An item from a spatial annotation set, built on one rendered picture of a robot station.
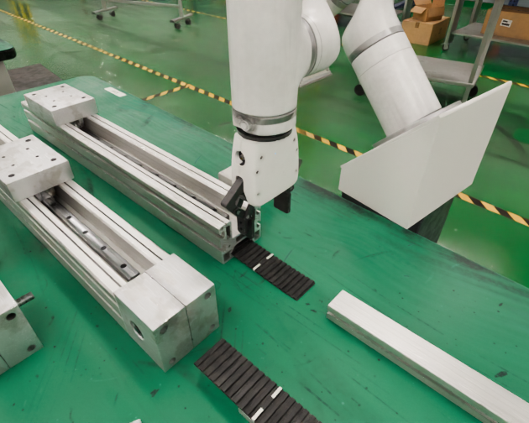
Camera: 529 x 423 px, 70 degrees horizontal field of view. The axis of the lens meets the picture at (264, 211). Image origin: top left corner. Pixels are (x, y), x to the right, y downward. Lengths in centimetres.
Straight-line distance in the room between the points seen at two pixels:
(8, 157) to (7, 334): 38
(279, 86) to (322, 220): 38
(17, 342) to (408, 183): 67
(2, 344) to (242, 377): 32
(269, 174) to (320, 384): 29
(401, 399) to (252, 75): 44
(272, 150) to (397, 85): 39
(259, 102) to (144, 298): 29
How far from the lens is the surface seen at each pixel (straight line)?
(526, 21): 521
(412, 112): 83
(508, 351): 67
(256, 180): 51
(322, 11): 53
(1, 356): 64
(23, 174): 80
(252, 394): 51
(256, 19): 44
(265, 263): 68
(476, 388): 58
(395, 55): 85
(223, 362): 53
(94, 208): 73
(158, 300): 52
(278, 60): 45
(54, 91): 118
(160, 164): 85
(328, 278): 67
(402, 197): 77
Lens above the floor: 127
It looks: 38 degrees down
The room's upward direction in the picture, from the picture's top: straight up
